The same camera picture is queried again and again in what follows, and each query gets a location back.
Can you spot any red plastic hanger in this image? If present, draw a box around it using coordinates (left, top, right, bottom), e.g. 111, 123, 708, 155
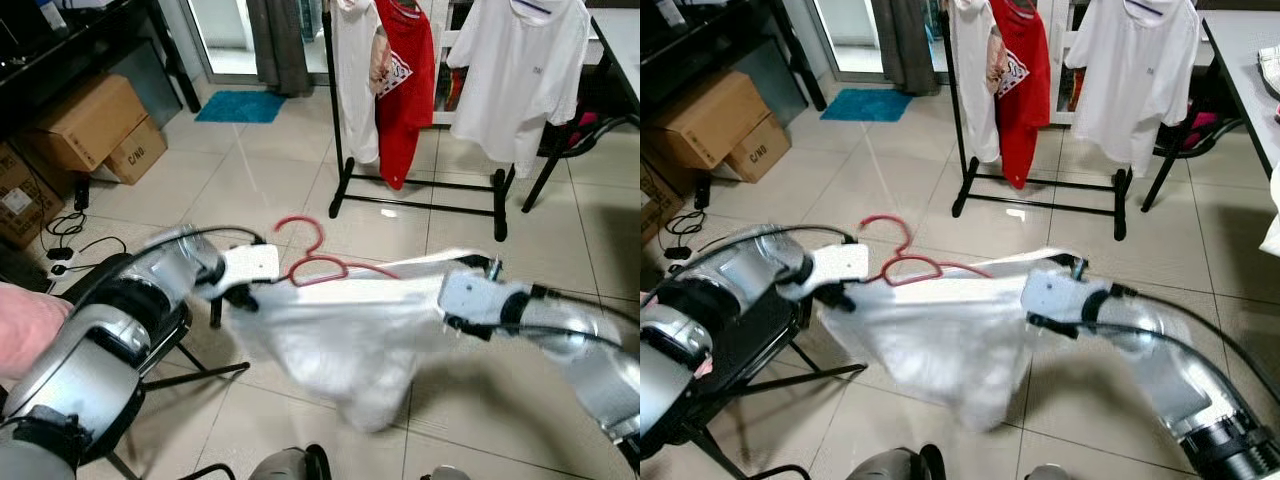
858, 214, 992, 290
275, 215, 402, 290

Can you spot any thin white t-shirt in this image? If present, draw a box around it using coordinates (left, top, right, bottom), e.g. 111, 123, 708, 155
225, 245, 502, 434
815, 245, 1087, 434

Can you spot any small cardboard box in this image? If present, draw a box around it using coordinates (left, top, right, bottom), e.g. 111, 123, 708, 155
105, 115, 169, 187
727, 112, 792, 184

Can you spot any white power strip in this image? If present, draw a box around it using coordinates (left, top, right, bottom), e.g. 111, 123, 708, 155
665, 235, 713, 263
45, 240, 96, 278

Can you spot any grey robot left foot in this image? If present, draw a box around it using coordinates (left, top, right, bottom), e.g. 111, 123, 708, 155
250, 445, 332, 480
850, 445, 947, 480

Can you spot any teal floor mat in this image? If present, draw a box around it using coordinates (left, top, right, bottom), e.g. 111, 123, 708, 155
195, 90, 290, 125
820, 88, 914, 124

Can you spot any metal clothes rack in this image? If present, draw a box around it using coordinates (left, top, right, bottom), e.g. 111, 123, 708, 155
940, 0, 1137, 242
322, 0, 517, 244

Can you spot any labelled cardboard box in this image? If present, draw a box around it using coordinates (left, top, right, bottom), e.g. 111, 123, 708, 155
0, 140, 64, 250
640, 160, 687, 237

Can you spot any red t-shirt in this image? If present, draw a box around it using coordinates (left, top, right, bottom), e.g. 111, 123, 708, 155
990, 0, 1054, 192
375, 0, 439, 192

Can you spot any large cardboard box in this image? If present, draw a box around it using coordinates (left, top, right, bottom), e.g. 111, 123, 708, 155
35, 73, 150, 172
672, 70, 777, 167

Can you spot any black chair pink cushion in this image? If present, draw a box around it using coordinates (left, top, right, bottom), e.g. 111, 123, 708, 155
1140, 95, 1217, 214
520, 90, 641, 214

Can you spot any white printed shirt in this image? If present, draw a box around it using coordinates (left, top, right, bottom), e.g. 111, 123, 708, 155
333, 0, 394, 167
948, 0, 1007, 165

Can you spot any grey curtain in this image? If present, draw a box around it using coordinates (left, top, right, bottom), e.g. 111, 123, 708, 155
873, 0, 942, 97
245, 0, 320, 99

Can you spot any white t-shirt small logo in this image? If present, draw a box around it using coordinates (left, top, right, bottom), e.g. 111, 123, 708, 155
1063, 0, 1202, 180
447, 0, 592, 180

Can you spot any black shelf unit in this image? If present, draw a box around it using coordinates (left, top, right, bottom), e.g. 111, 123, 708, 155
640, 0, 830, 132
0, 0, 202, 137

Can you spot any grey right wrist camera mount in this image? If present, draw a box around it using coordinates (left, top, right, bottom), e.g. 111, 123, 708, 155
1020, 268, 1102, 327
438, 270, 512, 332

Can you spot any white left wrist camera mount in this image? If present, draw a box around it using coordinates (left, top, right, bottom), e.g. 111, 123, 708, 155
215, 243, 282, 302
800, 243, 872, 302

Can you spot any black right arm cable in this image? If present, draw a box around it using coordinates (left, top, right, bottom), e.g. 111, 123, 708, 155
1100, 285, 1280, 403
520, 290, 641, 353

